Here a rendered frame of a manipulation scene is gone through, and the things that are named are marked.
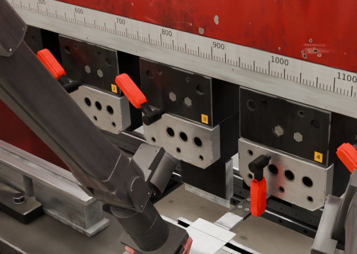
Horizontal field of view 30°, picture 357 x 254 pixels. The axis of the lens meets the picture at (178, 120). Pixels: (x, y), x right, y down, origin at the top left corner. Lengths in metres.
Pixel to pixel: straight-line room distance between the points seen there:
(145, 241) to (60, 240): 0.45
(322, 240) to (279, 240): 2.13
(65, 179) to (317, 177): 0.69
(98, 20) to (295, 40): 0.38
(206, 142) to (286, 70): 0.21
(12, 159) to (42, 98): 0.84
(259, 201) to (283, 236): 1.89
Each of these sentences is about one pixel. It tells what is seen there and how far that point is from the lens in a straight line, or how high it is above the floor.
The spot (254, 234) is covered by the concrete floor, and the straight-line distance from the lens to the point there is 2.89.
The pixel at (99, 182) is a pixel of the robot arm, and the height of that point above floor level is 1.27.
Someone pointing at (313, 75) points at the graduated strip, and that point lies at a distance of 0.90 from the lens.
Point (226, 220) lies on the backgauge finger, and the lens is 1.26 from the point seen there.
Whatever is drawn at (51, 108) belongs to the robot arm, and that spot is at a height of 1.41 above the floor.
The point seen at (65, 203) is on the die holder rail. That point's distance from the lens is 1.48.
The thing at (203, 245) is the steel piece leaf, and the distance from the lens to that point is 1.20.
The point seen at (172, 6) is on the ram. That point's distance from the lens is 1.01.
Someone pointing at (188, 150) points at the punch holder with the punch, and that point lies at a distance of 1.09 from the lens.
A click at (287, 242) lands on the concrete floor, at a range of 2.85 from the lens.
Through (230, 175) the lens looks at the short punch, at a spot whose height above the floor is 1.15.
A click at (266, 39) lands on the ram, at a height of 1.42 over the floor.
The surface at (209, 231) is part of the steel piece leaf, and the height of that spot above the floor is 1.00.
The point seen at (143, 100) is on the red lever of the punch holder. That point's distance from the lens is 1.08.
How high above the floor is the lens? 1.75
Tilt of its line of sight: 27 degrees down
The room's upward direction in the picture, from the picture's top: 3 degrees counter-clockwise
